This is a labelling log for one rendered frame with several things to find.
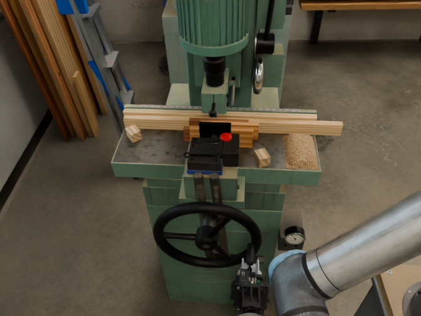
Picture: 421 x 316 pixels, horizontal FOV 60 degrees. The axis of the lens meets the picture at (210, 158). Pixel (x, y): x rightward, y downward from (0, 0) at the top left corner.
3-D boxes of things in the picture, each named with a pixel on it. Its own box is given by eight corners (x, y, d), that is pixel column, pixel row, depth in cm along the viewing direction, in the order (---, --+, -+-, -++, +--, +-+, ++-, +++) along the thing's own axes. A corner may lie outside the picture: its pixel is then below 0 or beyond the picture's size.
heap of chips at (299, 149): (285, 168, 101) (287, 158, 99) (282, 135, 111) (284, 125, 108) (318, 169, 100) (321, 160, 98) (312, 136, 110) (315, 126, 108)
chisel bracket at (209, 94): (202, 117, 105) (200, 93, 99) (206, 89, 115) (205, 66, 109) (227, 118, 104) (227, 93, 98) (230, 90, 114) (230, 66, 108)
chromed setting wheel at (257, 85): (252, 102, 114) (254, 67, 105) (252, 80, 123) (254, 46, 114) (261, 102, 114) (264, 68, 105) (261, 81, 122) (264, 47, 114)
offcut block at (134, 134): (126, 136, 113) (124, 128, 111) (136, 131, 114) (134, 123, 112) (133, 143, 110) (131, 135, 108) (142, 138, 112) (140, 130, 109)
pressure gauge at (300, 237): (283, 247, 116) (285, 232, 110) (282, 237, 119) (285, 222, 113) (302, 248, 116) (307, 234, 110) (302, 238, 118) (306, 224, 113)
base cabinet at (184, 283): (167, 301, 167) (143, 205, 117) (185, 202, 208) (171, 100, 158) (265, 308, 163) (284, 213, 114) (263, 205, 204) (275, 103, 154)
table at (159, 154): (104, 201, 102) (99, 187, 98) (130, 131, 124) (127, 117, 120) (323, 212, 97) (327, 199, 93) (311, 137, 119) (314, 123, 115)
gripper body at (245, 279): (267, 267, 82) (270, 310, 71) (265, 296, 86) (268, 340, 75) (233, 265, 83) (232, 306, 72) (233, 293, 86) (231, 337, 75)
